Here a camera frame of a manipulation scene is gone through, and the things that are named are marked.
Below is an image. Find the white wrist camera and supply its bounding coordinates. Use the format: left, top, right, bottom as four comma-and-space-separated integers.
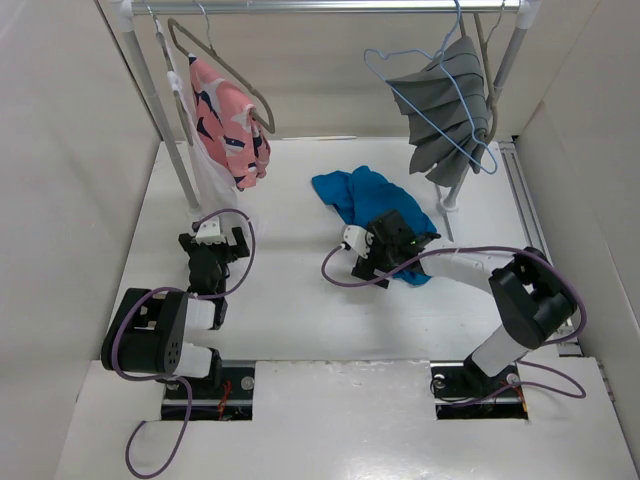
195, 217, 226, 245
342, 225, 374, 259

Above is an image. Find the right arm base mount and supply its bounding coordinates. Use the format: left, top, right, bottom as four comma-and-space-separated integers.
429, 361, 528, 420

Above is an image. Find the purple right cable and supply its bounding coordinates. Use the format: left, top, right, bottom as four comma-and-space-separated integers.
320, 242, 588, 407

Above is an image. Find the blue t shirt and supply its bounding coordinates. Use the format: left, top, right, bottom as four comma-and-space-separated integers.
311, 165, 438, 288

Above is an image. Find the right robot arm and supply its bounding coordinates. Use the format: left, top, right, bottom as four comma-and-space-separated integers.
343, 210, 577, 401

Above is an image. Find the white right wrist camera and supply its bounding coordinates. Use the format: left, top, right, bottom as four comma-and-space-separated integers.
342, 225, 374, 259

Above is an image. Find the silver clothes rack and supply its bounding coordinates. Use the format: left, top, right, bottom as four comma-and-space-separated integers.
110, 0, 541, 215

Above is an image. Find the grey pleated garment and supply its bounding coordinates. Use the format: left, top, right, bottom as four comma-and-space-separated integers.
385, 34, 496, 190

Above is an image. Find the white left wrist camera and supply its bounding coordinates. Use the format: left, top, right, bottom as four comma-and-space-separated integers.
195, 217, 226, 245

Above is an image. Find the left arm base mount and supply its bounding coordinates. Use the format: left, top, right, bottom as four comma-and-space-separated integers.
187, 357, 256, 422

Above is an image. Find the aluminium rail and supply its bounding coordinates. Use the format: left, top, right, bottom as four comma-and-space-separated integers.
497, 141, 584, 357

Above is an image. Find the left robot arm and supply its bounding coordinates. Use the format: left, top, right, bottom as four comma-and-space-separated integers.
101, 221, 251, 397

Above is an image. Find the pink patterned garment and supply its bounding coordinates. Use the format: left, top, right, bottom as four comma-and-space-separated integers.
189, 55, 271, 189

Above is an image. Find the white plastic hanger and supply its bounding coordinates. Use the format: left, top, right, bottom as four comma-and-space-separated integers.
143, 1, 193, 147

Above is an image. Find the beige hanger left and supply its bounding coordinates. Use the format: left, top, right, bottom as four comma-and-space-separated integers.
167, 2, 276, 134

